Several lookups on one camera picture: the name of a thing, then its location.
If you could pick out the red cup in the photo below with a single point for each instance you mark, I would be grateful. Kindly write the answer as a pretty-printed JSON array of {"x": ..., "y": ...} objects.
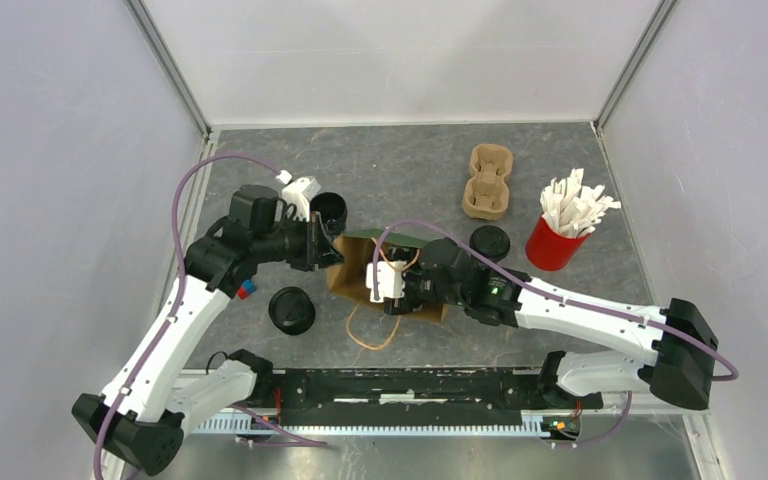
[{"x": 549, "y": 251}]

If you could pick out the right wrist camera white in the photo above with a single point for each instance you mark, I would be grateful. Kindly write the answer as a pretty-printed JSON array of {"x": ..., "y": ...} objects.
[{"x": 385, "y": 280}]

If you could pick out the cardboard two-cup carrier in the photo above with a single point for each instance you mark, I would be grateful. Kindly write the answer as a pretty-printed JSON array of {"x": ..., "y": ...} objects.
[{"x": 486, "y": 194}]

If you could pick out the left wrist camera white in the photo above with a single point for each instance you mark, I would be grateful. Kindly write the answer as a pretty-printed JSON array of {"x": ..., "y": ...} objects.
[{"x": 300, "y": 193}]

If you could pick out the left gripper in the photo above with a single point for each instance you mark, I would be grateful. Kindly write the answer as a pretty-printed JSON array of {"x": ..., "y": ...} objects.
[{"x": 319, "y": 251}]

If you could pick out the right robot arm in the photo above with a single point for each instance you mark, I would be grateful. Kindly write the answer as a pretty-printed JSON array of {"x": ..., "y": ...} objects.
[{"x": 670, "y": 352}]

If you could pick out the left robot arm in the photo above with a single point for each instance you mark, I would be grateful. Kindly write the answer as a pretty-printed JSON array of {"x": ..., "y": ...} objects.
[{"x": 138, "y": 417}]

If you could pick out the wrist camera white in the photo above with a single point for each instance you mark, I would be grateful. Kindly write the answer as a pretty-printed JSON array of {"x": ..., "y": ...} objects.
[
  {"x": 300, "y": 193},
  {"x": 385, "y": 280}
]

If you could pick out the slotted cable duct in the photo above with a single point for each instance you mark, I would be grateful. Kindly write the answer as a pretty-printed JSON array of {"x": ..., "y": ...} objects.
[{"x": 234, "y": 422}]

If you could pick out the black coffee cup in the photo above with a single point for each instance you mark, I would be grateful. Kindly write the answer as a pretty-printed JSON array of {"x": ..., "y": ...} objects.
[
  {"x": 490, "y": 241},
  {"x": 332, "y": 210}
]

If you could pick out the green paper bag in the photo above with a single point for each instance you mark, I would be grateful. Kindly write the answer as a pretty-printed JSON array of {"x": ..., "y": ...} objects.
[{"x": 347, "y": 280}]

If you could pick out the red blue toy block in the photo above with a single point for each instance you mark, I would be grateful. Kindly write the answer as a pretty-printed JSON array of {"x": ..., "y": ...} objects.
[{"x": 246, "y": 289}]

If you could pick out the white paper stick bundle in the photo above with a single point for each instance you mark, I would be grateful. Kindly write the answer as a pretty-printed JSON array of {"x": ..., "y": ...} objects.
[{"x": 572, "y": 209}]

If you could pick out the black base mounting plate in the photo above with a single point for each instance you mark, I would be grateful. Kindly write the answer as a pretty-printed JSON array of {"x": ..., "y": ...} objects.
[{"x": 419, "y": 397}]

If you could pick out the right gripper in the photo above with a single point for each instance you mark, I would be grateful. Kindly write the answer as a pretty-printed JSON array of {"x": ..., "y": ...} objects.
[{"x": 407, "y": 304}]

